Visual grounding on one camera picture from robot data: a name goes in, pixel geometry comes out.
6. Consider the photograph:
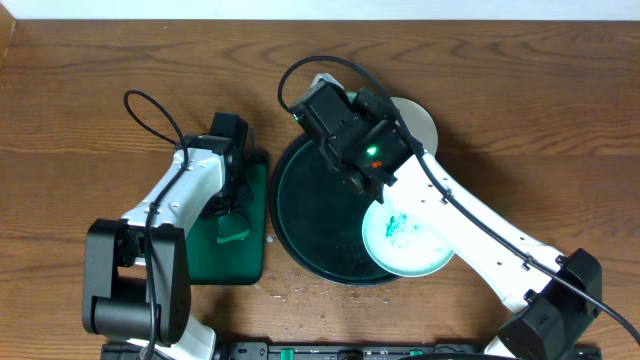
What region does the white plate back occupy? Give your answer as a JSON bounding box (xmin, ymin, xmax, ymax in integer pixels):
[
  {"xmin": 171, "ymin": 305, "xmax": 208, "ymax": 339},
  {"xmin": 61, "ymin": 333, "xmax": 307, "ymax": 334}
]
[{"xmin": 392, "ymin": 97, "xmax": 439, "ymax": 155}]

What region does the dark green sponge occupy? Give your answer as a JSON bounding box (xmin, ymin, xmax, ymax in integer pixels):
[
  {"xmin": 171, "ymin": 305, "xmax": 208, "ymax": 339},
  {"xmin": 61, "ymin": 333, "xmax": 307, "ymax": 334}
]
[{"xmin": 217, "ymin": 213, "xmax": 250, "ymax": 244}]

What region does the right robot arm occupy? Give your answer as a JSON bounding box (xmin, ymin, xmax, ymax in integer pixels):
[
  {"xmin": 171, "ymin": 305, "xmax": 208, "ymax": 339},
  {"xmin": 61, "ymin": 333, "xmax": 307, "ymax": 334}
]
[{"xmin": 312, "ymin": 86, "xmax": 602, "ymax": 359}]

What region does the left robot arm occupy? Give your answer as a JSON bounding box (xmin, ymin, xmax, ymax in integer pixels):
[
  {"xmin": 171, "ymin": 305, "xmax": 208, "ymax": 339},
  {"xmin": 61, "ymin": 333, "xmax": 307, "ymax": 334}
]
[{"xmin": 81, "ymin": 133, "xmax": 246, "ymax": 359}]

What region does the round black tray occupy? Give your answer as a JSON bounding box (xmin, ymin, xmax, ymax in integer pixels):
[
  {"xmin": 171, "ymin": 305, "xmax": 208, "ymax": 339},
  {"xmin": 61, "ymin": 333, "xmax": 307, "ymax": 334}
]
[{"xmin": 268, "ymin": 134, "xmax": 399, "ymax": 287}]

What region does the green rectangular tray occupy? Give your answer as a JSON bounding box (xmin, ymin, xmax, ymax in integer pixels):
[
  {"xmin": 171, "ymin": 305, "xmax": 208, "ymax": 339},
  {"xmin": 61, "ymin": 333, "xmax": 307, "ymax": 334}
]
[{"xmin": 186, "ymin": 154, "xmax": 269, "ymax": 285}]

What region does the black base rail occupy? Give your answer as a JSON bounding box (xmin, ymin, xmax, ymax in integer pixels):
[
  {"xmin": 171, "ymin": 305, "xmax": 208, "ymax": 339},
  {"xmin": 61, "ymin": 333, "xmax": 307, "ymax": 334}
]
[{"xmin": 99, "ymin": 340, "xmax": 603, "ymax": 360}]

